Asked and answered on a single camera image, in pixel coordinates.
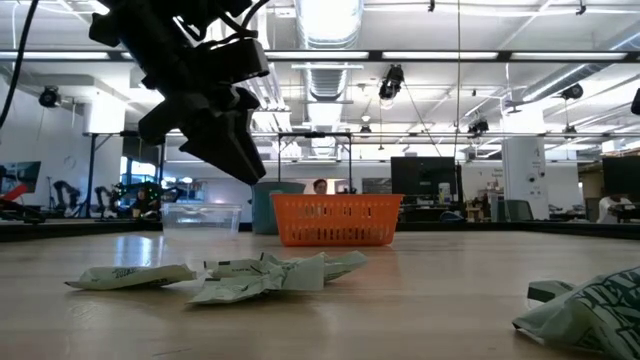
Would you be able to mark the red and black machine part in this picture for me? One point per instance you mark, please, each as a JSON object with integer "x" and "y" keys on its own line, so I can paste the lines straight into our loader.
{"x": 15, "y": 192}

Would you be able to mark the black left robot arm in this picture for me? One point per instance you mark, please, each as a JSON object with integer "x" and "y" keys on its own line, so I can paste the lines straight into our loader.
{"x": 150, "y": 7}

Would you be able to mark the orange plastic basket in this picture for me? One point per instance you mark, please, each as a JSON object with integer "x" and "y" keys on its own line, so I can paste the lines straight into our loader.
{"x": 337, "y": 220}

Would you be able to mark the black monitor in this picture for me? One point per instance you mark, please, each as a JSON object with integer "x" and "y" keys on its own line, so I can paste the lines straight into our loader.
{"x": 622, "y": 175}
{"x": 425, "y": 177}

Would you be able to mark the black background robot arm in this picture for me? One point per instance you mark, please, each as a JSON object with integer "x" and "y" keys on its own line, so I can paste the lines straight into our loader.
{"x": 67, "y": 192}

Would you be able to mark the clear plastic container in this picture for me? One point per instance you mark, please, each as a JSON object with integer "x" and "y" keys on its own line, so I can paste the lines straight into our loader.
{"x": 200, "y": 220}

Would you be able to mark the green chair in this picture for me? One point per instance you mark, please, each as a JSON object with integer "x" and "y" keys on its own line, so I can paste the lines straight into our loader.
{"x": 517, "y": 210}

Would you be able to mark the black background gantry frame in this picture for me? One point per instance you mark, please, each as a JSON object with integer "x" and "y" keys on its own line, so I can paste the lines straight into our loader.
{"x": 315, "y": 134}

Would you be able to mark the person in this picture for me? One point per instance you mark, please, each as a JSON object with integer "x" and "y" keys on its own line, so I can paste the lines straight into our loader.
{"x": 145, "y": 204}
{"x": 610, "y": 207}
{"x": 320, "y": 186}

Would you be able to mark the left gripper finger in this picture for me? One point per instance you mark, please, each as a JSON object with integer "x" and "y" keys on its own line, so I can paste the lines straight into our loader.
{"x": 215, "y": 140}
{"x": 245, "y": 107}

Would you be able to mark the black background stand frame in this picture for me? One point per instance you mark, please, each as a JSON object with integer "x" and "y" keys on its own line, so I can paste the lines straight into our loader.
{"x": 91, "y": 170}

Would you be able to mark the hanging black camera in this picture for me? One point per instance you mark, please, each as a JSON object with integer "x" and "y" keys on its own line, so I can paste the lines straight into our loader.
{"x": 572, "y": 91}
{"x": 49, "y": 96}
{"x": 391, "y": 82}
{"x": 478, "y": 126}

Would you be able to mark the black aluminium table frame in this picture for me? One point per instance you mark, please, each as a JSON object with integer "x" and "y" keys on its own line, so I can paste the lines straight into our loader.
{"x": 500, "y": 227}

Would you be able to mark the white building column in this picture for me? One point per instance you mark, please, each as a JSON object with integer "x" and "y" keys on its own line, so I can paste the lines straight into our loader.
{"x": 525, "y": 165}

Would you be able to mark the wall screen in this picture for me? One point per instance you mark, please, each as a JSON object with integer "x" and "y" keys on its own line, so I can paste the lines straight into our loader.
{"x": 22, "y": 175}

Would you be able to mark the silver ceiling duct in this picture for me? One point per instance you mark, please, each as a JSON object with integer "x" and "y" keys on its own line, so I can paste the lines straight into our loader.
{"x": 327, "y": 20}

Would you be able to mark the black overhead light bar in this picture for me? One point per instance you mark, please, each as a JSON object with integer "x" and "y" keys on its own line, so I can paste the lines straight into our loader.
{"x": 375, "y": 55}

